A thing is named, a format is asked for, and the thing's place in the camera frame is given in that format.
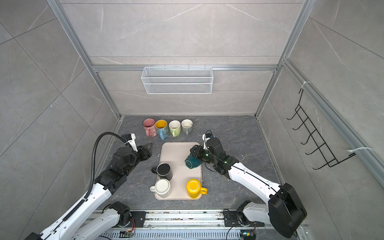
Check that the dark green mug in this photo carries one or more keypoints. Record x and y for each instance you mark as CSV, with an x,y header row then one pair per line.
x,y
192,162

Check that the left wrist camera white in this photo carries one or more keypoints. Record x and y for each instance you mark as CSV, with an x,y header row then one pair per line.
x,y
129,140

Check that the blue butterfly mug yellow inside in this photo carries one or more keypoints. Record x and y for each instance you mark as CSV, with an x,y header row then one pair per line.
x,y
162,129

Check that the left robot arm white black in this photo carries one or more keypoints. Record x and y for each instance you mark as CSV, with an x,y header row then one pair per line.
x,y
71,225

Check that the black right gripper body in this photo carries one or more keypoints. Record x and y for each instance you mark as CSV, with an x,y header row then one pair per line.
x,y
205,155

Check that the grey mug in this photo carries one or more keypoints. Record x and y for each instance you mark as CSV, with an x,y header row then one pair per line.
x,y
187,126

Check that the beige plastic tray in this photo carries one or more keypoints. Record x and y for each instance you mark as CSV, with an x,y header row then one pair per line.
x,y
175,154

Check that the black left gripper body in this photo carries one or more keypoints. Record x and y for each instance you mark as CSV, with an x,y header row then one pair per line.
x,y
142,155

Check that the black wire hook rack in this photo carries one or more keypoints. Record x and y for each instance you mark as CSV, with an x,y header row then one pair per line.
x,y
315,136

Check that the pink mug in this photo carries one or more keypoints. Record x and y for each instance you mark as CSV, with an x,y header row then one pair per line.
x,y
150,128

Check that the light green mug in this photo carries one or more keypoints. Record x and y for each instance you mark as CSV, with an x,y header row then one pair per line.
x,y
175,128

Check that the white mug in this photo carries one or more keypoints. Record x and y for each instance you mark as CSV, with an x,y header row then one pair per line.
x,y
162,188

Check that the black mug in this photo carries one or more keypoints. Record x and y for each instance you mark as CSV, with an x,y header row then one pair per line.
x,y
163,170

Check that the white wire mesh basket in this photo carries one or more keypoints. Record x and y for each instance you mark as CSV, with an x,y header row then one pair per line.
x,y
177,80

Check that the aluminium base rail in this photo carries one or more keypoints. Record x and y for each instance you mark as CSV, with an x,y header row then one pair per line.
x,y
175,225

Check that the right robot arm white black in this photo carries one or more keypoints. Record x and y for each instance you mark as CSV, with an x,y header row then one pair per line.
x,y
284,210

